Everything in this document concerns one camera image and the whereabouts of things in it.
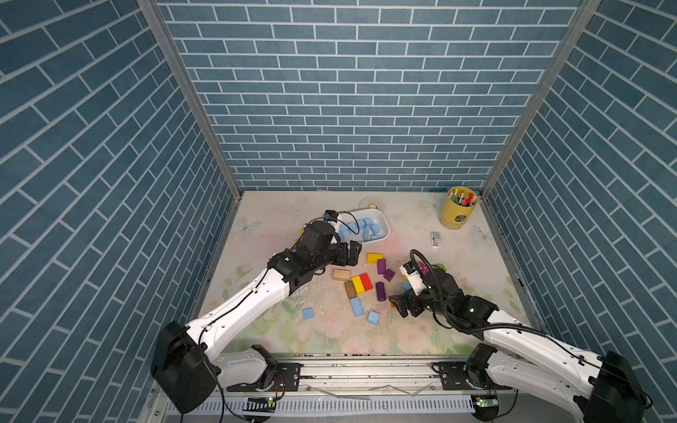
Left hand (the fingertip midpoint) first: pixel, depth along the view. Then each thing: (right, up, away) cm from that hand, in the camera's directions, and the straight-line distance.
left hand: (356, 246), depth 77 cm
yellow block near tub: (+6, -7, +20) cm, 22 cm away
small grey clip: (+32, 0, +25) cm, 40 cm away
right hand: (+14, -14, +3) cm, 21 cm away
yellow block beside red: (+1, -15, +14) cm, 21 cm away
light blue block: (+7, +3, +29) cm, 30 cm away
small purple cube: (+12, -12, +15) cm, 23 cm away
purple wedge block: (+10, -10, +19) cm, 23 cm away
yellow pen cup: (+39, +13, +22) cm, 47 cm away
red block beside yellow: (+4, -14, +16) cm, 22 cm away
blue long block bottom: (+1, -21, +9) cm, 23 cm away
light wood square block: (-5, -12, +16) cm, 20 cm away
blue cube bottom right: (+6, -23, +5) cm, 25 cm away
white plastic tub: (+4, +5, +28) cm, 29 cm away
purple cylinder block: (+9, -17, +12) cm, 22 cm away
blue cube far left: (-16, -24, +9) cm, 30 cm away
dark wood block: (-2, -17, +13) cm, 21 cm away
